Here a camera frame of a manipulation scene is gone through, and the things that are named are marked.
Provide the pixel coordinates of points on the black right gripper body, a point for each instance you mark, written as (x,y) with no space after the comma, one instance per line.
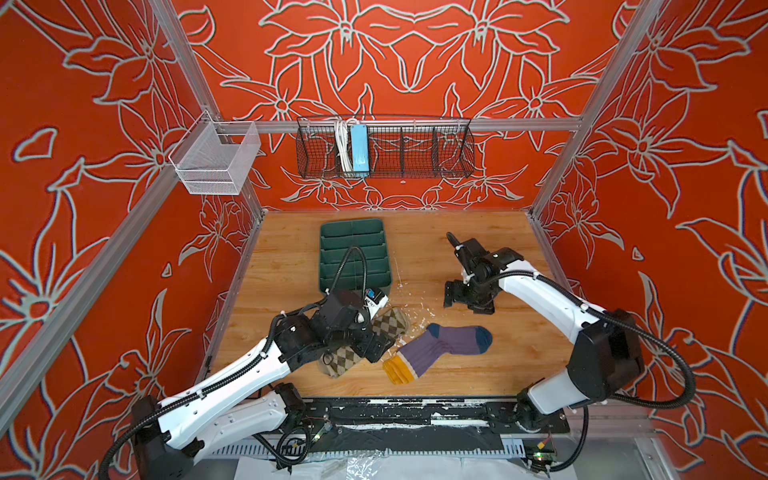
(470,293)

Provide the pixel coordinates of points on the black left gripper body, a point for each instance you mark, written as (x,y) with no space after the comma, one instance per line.
(361,337)

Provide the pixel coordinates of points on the olive argyle patterned sock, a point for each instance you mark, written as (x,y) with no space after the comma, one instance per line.
(391,323)

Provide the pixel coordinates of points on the green divided organizer tray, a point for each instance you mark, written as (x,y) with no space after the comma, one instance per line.
(353,253)

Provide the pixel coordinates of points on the purple teal yellow sock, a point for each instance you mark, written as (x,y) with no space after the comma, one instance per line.
(415,358)

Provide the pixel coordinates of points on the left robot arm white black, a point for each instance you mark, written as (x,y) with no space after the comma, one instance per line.
(170,436)

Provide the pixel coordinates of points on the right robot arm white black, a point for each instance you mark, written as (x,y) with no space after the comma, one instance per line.
(607,345)

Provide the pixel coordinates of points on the light blue box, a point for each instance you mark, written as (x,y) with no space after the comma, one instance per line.
(360,151)

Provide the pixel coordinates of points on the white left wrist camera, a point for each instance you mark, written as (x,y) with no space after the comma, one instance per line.
(375,300)

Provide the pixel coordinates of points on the black wire wall basket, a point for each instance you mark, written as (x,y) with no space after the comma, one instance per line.
(422,147)

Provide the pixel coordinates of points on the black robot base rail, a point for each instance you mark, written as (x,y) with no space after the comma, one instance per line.
(434,425)

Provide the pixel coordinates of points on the clear plastic wall bin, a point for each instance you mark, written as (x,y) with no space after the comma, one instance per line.
(216,157)

